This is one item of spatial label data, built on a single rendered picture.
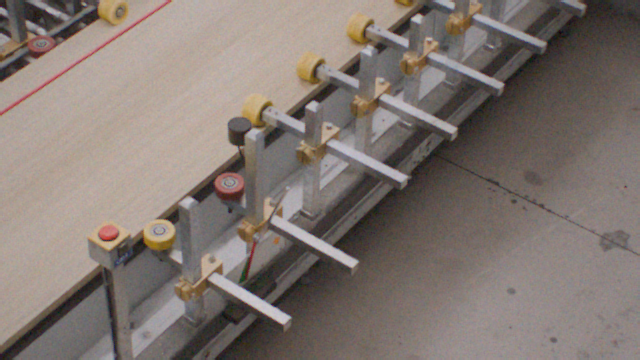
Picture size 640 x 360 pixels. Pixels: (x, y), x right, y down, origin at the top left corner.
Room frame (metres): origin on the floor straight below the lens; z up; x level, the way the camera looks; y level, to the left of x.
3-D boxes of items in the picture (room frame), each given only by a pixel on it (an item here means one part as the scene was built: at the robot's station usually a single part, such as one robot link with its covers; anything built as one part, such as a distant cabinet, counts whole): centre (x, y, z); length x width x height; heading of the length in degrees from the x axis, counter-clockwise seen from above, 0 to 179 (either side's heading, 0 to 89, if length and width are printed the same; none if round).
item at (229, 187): (2.47, 0.24, 0.85); 0.08 x 0.08 x 0.11
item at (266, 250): (2.33, 0.16, 0.75); 0.26 x 0.01 x 0.10; 145
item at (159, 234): (2.28, 0.40, 0.85); 0.08 x 0.08 x 0.11
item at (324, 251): (2.36, 0.08, 0.84); 0.43 x 0.03 x 0.04; 55
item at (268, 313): (2.17, 0.24, 0.83); 0.43 x 0.03 x 0.04; 55
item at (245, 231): (2.39, 0.16, 0.85); 0.14 x 0.06 x 0.05; 145
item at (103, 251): (1.95, 0.46, 1.18); 0.07 x 0.07 x 0.08; 55
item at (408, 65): (3.00, -0.28, 0.95); 0.14 x 0.06 x 0.05; 145
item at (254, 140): (2.37, 0.17, 0.93); 0.04 x 0.04 x 0.48; 55
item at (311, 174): (2.57, 0.02, 0.86); 0.04 x 0.04 x 0.48; 55
